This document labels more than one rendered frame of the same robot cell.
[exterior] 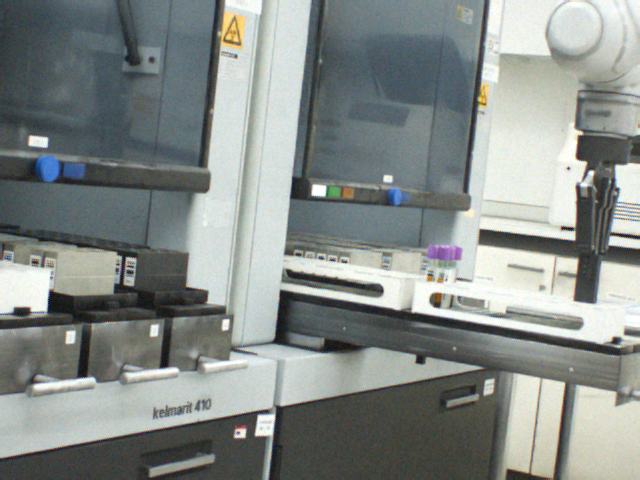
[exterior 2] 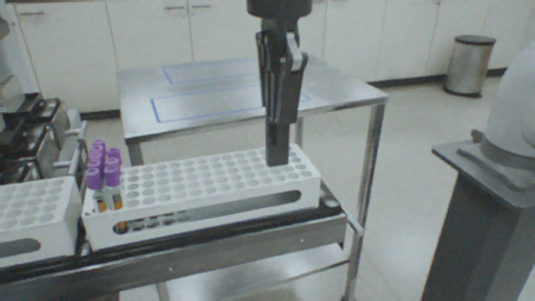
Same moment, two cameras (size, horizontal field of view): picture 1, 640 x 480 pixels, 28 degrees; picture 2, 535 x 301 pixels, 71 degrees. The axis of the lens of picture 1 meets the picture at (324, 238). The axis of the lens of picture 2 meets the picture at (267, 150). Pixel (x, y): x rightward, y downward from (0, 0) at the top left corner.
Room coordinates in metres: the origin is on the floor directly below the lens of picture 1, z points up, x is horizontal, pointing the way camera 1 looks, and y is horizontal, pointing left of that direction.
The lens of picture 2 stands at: (1.55, -0.04, 1.14)
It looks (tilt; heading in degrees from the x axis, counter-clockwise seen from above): 29 degrees down; 312
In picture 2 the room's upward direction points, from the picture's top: straight up
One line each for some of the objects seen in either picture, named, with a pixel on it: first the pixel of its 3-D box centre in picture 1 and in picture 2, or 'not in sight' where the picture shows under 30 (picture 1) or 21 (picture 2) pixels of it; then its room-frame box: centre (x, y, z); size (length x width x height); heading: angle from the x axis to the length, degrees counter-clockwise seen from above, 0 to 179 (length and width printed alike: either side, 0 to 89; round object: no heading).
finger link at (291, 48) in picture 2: (591, 179); (289, 43); (1.81, -0.36, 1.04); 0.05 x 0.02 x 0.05; 150
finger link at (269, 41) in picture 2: (592, 215); (281, 81); (1.83, -0.37, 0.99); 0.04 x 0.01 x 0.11; 60
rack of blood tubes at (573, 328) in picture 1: (516, 313); (206, 193); (1.89, -0.29, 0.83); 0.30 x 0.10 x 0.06; 60
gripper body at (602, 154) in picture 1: (600, 168); (278, 21); (1.84, -0.38, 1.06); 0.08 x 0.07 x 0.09; 150
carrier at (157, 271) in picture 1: (156, 273); not in sight; (1.72, 0.22, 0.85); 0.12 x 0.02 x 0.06; 150
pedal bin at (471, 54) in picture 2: not in sight; (468, 65); (2.39, -3.47, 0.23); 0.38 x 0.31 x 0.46; 149
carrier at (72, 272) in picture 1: (80, 275); not in sight; (1.59, 0.29, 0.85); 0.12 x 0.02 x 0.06; 150
